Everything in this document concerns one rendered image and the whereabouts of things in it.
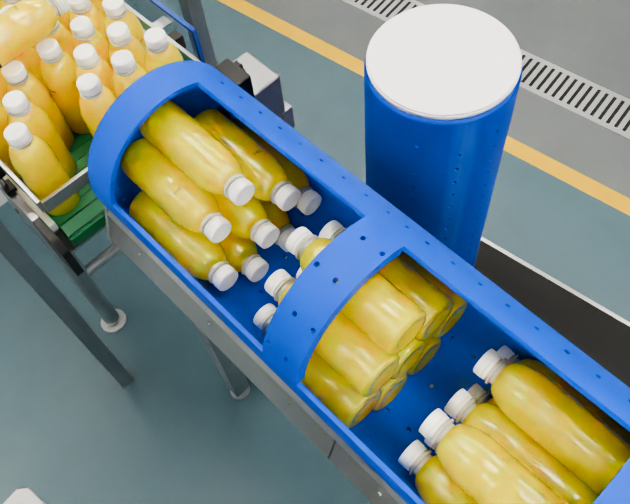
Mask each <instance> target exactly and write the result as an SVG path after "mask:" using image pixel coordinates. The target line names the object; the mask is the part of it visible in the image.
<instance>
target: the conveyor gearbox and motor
mask: <svg viewBox="0 0 630 504"><path fill-rule="evenodd" d="M236 60H237V61H238V62H239V63H241V64H242V65H243V68H244V69H245V70H246V72H247V73H248V74H249V75H250V76H251V81H252V86H253V91H254V95H255V99H256V100H258V101H259V102H260V103H261V104H263V105H264V106H265V107H267V108H268V109H269V110H270V111H272V112H273V113H274V114H276V115H277V116H278V117H280V118H281V119H282V120H283V121H285V122H286V123H287V124H289V125H290V126H291V127H293V128H294V127H295V122H294V116H293V109H292V106H291V105H290V104H288V103H287V102H286V101H284V100H283V94H282V88H281V81H280V74H279V73H276V72H274V71H273V70H271V69H270V68H269V67H267V66H266V65H265V64H263V63H262V62H261V61H259V60H258V59H257V58H255V57H254V55H253V54H250V53H248V52H245V53H244V54H242V55H241V56H240V57H238V58H237V59H235V60H234V61H233V62H235V61H236Z"/></svg>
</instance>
